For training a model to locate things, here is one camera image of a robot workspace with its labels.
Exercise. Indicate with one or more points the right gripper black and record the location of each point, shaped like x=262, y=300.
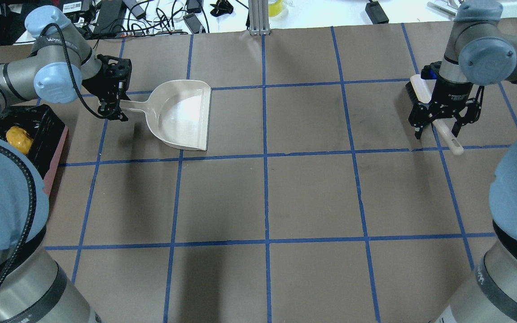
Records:
x=453, y=92

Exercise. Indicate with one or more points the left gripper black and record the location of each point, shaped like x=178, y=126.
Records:
x=100, y=86

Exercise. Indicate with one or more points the beige hand brush black bristles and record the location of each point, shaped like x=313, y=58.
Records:
x=423, y=110

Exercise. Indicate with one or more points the beige plastic dustpan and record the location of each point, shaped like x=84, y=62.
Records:
x=177, y=112

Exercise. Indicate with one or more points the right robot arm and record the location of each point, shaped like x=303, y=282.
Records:
x=480, y=53

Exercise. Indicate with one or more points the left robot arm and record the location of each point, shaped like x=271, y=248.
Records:
x=33, y=286

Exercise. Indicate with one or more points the bin with black bag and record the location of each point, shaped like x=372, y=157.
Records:
x=38, y=133

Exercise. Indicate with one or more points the yellow potato toy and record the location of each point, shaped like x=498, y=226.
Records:
x=19, y=138

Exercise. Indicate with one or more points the yellow tape roll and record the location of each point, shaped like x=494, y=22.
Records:
x=275, y=7

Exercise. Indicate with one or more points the aluminium frame post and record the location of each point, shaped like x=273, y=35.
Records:
x=259, y=18

